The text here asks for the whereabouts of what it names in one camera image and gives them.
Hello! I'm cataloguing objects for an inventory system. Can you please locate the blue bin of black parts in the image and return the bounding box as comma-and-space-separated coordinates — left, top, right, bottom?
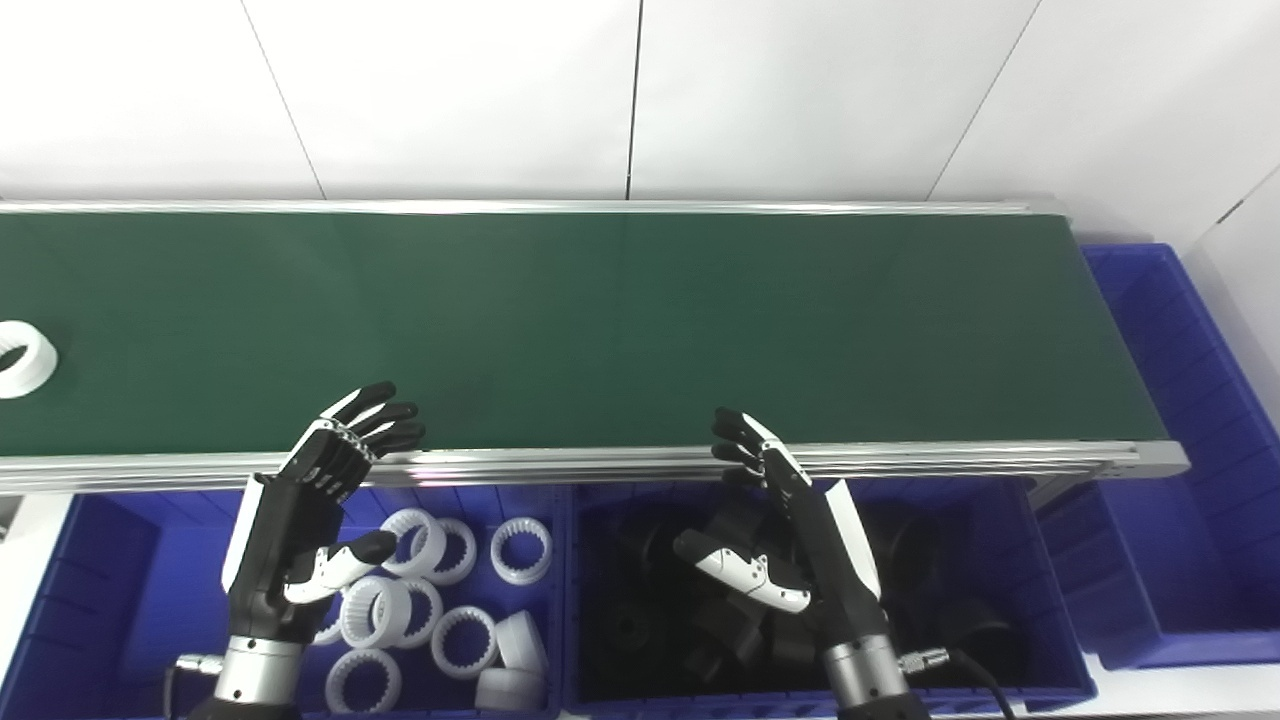
562, 478, 1098, 719

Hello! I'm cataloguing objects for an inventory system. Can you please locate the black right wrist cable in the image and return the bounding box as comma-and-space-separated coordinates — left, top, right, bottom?
898, 647, 1016, 720

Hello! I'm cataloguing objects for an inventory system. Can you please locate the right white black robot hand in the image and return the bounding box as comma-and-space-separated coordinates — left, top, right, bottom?
673, 406, 891, 651

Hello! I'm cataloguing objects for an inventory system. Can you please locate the aluminium conveyor support leg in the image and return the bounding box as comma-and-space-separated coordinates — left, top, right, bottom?
1030, 475, 1101, 511

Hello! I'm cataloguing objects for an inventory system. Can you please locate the empty blue plastic bin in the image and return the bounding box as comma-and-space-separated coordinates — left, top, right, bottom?
1035, 243, 1280, 671

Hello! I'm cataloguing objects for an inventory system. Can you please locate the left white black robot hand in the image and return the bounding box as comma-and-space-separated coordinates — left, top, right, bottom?
221, 381, 427, 646

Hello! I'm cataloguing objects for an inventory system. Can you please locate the black toothed ring part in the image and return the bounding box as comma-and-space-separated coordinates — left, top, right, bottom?
600, 600, 667, 667
615, 520, 681, 576

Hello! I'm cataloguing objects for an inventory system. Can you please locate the blue bin of white parts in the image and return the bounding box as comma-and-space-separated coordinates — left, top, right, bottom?
0, 485, 571, 720

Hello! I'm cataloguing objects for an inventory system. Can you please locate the green conveyor belt aluminium frame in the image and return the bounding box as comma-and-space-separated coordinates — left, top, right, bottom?
0, 197, 1191, 496

